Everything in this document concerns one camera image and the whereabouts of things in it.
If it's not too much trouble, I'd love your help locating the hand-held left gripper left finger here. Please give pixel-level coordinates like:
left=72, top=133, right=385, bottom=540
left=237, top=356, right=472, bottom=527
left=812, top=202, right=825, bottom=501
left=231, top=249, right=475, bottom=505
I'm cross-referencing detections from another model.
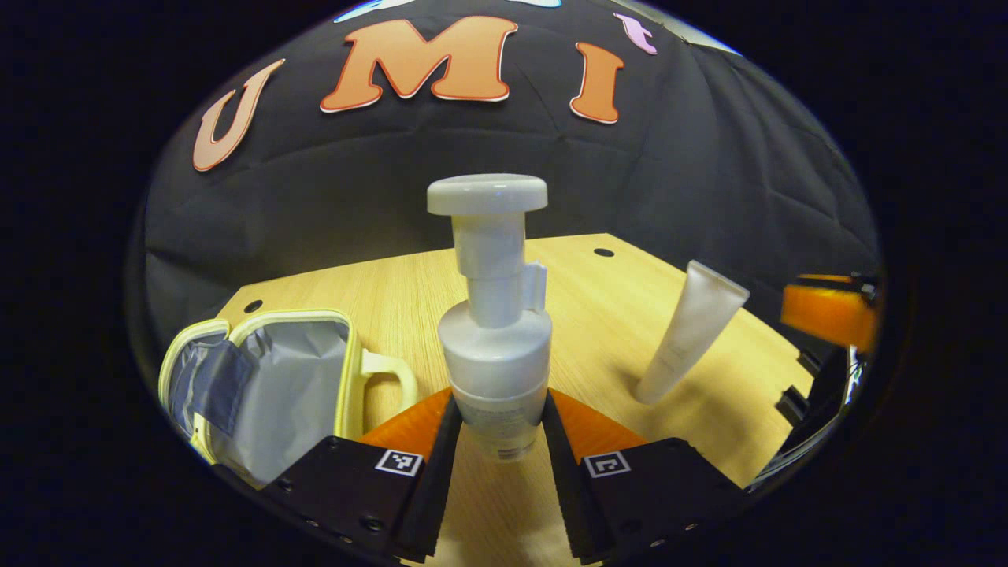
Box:
left=260, top=386, right=464, bottom=564

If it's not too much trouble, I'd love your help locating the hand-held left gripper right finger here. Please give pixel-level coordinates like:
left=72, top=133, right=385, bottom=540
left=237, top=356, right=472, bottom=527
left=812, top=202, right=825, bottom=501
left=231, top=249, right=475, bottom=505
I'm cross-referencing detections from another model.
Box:
left=542, top=387, right=749, bottom=564

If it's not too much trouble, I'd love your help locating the white pump bottle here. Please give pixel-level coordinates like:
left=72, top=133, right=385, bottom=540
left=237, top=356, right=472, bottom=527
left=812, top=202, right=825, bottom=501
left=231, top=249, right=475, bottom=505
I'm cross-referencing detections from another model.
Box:
left=427, top=173, right=554, bottom=463

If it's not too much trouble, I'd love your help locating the white squeeze tube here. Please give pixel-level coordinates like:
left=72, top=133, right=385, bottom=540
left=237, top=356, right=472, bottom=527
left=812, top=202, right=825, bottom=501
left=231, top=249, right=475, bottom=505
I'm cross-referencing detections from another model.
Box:
left=634, top=260, right=751, bottom=406

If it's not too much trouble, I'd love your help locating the cream yellow suitcase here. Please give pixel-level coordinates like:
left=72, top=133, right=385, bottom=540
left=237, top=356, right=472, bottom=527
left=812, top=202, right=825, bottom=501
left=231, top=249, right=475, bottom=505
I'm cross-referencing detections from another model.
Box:
left=157, top=309, right=419, bottom=491

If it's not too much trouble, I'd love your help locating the black backdrop cloth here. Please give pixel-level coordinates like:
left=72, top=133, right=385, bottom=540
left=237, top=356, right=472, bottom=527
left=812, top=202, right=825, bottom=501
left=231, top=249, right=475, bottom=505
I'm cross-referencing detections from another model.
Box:
left=126, top=0, right=883, bottom=371

